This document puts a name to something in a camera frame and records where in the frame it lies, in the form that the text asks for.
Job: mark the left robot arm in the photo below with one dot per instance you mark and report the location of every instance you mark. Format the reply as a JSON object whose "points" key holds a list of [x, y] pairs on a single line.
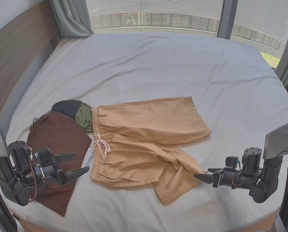
{"points": [[16, 190]]}

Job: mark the black garment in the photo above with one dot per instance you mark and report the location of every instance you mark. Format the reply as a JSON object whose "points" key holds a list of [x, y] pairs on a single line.
{"points": [[64, 107]]}

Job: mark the grey-green curtain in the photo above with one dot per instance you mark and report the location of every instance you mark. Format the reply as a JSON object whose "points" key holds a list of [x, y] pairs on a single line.
{"points": [[66, 13]]}

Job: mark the green garment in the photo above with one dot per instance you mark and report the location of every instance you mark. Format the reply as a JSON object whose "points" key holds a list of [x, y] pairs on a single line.
{"points": [[84, 117]]}

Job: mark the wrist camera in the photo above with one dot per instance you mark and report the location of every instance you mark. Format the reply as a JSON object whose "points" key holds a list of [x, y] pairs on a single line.
{"points": [[231, 161], [46, 155]]}

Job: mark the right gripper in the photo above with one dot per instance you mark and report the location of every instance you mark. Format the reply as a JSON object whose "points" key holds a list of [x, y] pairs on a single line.
{"points": [[227, 177]]}

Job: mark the bed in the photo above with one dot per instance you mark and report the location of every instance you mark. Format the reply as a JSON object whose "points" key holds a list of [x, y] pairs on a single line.
{"points": [[170, 69]]}

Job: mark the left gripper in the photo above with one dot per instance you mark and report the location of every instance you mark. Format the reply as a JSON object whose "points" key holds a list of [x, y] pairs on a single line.
{"points": [[49, 175]]}

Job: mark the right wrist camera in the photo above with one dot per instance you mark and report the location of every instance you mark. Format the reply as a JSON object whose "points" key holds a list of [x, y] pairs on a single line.
{"points": [[231, 161]]}

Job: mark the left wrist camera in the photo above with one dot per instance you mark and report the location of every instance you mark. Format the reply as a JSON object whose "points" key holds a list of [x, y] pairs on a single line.
{"points": [[46, 155]]}

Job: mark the brown shorts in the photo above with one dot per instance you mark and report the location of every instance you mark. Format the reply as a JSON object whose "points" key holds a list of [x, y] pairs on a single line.
{"points": [[59, 134]]}

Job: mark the white garment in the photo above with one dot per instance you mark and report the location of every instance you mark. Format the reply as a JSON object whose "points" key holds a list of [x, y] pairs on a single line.
{"points": [[88, 157]]}

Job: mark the tan shorts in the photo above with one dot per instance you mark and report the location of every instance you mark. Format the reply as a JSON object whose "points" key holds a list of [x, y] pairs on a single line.
{"points": [[144, 134]]}

